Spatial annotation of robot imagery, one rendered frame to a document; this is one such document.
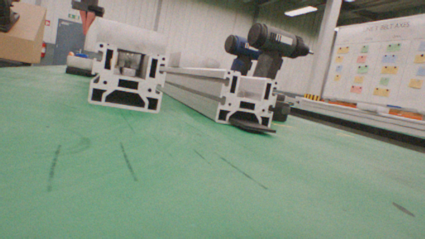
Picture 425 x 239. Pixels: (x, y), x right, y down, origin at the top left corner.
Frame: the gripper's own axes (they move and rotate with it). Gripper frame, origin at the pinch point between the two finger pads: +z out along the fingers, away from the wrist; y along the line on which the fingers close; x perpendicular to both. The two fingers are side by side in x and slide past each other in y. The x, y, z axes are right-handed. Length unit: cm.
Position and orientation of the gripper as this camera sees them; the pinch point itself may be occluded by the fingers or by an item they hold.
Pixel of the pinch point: (85, 32)
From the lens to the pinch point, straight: 111.3
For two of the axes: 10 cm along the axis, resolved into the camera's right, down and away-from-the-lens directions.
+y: 9.4, 1.4, 3.1
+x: -2.9, -1.8, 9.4
